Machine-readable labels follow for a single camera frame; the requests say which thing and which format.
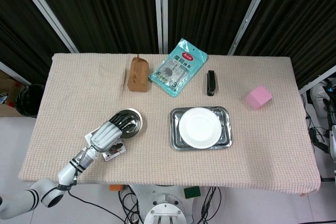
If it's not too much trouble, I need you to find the pink foam block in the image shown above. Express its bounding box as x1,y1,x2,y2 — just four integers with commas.
245,85,273,111

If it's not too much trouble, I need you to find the white robot torso base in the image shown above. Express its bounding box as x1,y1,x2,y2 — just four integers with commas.
130,184,203,224

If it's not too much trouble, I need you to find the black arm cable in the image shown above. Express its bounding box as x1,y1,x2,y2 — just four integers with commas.
67,175,132,224

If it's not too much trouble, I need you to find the green block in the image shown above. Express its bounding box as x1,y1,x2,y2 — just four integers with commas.
183,186,202,200

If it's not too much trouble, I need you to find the black stapler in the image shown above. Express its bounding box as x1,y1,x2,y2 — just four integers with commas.
206,70,217,97

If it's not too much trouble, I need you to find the beige waffle tablecloth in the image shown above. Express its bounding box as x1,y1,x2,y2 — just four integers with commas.
17,52,322,197

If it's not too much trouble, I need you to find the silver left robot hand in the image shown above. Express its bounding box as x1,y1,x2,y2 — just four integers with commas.
89,112,139,154

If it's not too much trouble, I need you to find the grey partition post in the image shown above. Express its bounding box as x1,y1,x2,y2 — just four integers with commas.
227,0,276,56
12,0,79,54
153,0,169,54

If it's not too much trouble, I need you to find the brown paper gable box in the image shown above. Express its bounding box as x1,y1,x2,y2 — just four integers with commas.
127,55,152,93

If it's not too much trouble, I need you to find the teal cleaning cloth package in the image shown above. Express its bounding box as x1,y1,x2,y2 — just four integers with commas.
149,37,208,98

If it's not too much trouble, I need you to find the white plate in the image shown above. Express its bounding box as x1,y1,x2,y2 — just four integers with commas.
179,107,223,149

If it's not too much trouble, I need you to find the cardboard box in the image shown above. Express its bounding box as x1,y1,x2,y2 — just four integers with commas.
0,70,29,117

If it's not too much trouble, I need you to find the metal bowl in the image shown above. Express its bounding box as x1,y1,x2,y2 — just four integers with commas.
111,108,144,140

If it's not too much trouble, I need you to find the black floor cable bundle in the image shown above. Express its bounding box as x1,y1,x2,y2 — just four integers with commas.
198,186,224,224

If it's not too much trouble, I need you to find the black trash bin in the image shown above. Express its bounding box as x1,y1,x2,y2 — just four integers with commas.
14,83,45,119

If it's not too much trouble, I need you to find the metal tray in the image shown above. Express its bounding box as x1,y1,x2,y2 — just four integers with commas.
170,105,233,152

